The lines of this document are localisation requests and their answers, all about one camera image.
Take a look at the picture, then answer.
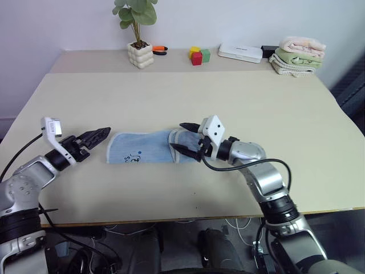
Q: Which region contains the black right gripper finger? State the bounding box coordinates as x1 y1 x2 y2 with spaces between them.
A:
179 122 202 133
169 143 201 163

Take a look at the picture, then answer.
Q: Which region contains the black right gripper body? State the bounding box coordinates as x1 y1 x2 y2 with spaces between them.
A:
196 133 214 164

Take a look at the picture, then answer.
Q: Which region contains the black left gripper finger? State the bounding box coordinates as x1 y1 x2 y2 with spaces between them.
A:
82 131 111 150
77 127 112 141

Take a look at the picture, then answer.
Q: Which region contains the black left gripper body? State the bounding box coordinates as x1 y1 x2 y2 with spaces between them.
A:
59 135 92 164

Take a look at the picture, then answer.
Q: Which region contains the light blue towel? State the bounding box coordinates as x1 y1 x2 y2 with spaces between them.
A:
106 128 205 165

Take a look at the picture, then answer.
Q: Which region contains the cream folded towel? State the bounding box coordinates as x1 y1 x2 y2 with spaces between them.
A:
268 54 318 78

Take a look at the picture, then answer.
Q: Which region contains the green folded towel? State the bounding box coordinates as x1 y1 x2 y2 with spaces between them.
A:
274 47 325 69

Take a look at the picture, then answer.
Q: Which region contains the pink folded towel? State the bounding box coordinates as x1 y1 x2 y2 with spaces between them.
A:
278 35 327 59

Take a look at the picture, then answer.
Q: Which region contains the red wooden block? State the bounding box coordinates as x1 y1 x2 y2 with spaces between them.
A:
191 51 204 67

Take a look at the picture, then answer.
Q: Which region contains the white bubbled plant pot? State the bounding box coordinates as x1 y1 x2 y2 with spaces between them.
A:
127 40 156 70

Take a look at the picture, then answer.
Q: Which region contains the white flat router box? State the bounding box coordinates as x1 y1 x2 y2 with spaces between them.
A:
218 43 263 65

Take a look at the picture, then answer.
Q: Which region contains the dark rounded robot leg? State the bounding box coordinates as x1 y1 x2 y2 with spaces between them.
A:
197 228 244 272

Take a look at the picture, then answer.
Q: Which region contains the small black box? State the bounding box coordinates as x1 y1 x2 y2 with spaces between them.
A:
260 45 279 59

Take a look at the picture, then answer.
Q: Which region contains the black clamp device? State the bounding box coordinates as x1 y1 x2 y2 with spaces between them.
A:
252 240 275 269

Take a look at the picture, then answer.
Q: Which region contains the green leafy plant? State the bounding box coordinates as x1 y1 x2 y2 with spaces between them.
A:
111 0 159 47

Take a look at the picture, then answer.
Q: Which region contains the ribbed chair back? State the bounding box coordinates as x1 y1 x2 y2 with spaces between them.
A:
330 55 365 122

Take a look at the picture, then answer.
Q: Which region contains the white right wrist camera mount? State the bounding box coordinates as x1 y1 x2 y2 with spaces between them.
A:
198 114 226 160

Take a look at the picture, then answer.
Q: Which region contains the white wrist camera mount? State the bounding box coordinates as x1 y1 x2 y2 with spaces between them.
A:
198 114 226 160
40 116 78 167

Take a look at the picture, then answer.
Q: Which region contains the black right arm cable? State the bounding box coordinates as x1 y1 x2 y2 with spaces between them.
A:
199 155 293 198

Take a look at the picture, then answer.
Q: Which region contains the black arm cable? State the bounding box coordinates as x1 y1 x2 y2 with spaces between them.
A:
0 133 46 182
199 155 293 198

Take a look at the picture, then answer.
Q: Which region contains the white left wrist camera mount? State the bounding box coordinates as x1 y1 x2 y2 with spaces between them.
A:
40 116 78 167

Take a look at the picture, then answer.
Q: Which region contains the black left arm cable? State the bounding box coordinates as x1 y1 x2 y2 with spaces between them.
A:
0 133 46 182

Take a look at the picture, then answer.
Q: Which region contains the thin white cable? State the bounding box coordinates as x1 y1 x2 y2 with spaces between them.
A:
224 217 261 247

